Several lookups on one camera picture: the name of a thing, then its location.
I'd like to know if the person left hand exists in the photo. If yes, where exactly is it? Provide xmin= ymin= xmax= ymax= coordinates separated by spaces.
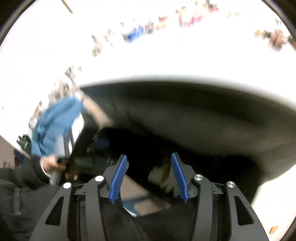
xmin=40 ymin=155 xmax=66 ymax=178

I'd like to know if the blue jacket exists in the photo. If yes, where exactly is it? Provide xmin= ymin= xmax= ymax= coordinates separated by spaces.
xmin=31 ymin=97 xmax=85 ymax=157

